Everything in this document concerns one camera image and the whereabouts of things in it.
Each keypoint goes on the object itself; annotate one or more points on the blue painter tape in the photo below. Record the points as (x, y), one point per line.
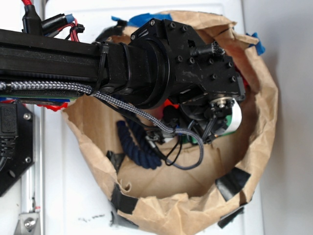
(140, 20)
(259, 47)

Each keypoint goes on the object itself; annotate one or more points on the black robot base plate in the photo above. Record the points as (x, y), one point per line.
(16, 143)

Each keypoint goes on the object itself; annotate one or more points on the green wooden block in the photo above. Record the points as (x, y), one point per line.
(228, 123)

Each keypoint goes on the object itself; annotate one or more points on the metal corner bracket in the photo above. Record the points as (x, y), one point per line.
(28, 224)

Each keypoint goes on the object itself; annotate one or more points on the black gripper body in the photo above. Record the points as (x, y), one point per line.
(170, 61)

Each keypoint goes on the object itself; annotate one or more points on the blue painter tape right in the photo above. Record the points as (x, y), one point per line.
(259, 47)

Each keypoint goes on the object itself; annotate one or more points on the black tape bottom left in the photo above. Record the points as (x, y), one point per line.
(122, 202)

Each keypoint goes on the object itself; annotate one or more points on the blue painter tape top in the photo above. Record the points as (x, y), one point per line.
(140, 20)

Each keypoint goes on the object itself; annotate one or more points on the black tape top left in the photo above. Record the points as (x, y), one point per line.
(116, 30)

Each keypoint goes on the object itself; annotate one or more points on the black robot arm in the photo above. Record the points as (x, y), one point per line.
(41, 70)

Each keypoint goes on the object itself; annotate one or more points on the black tape bottom right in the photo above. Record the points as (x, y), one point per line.
(232, 183)

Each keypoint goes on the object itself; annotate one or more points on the black tape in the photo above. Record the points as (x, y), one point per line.
(116, 30)
(122, 202)
(232, 183)

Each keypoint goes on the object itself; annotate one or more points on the aluminium extrusion rail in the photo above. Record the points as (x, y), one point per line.
(33, 180)

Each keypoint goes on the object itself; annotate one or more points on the brown paper bag bin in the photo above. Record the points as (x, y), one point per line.
(173, 201)

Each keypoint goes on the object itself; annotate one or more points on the crumpled red cloth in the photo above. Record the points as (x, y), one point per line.
(246, 85)

